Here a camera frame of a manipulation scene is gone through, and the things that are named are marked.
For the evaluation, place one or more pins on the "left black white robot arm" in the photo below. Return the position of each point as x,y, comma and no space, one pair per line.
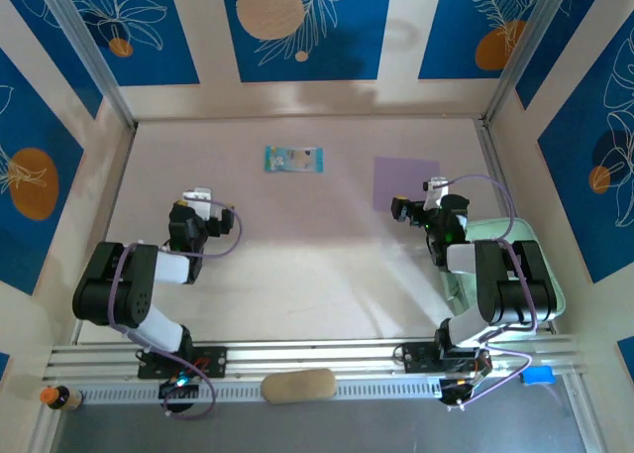
99,284

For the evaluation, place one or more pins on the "beige oval pad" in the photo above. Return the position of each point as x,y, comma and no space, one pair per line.
297,386

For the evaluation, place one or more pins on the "blue plastic block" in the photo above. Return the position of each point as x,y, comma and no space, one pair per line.
537,375

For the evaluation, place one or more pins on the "aluminium table edge rail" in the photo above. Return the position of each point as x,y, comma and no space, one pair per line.
495,165
105,225

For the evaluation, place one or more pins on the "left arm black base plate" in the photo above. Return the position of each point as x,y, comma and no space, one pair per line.
218,361

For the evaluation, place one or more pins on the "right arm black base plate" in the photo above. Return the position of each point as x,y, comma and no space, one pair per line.
416,359

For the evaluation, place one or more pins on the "aluminium mounting rail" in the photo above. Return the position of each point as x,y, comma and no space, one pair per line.
322,356

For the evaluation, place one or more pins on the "blue floral wall panel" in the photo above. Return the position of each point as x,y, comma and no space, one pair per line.
446,51
30,116
163,51
564,36
44,41
560,200
347,51

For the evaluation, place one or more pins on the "blue snack packet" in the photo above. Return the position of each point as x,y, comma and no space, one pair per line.
292,159

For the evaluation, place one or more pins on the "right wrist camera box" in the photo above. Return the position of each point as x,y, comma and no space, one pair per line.
436,188

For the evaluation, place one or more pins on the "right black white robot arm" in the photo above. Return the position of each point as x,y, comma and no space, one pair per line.
535,284

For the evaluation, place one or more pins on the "black controller board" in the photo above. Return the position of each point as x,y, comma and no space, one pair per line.
453,391
168,391

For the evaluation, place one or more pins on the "aluminium frame post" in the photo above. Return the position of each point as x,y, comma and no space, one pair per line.
90,51
525,51

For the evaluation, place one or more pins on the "orange cap bottle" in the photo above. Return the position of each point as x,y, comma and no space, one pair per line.
59,398

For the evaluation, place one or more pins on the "mint green tray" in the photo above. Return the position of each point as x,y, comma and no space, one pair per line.
485,227

